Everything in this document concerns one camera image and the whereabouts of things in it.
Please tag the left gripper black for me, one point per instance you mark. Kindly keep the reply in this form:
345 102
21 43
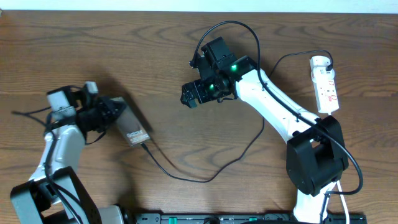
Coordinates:
109 111

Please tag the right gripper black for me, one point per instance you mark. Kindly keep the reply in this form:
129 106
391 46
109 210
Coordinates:
197 85

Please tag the white power strip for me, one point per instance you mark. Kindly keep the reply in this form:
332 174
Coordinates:
324 85

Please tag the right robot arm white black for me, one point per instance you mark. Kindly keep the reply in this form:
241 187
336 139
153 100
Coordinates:
316 156

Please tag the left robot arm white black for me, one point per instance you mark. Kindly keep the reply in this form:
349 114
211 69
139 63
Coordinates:
54 193

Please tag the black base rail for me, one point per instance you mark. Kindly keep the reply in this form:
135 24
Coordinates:
232 218

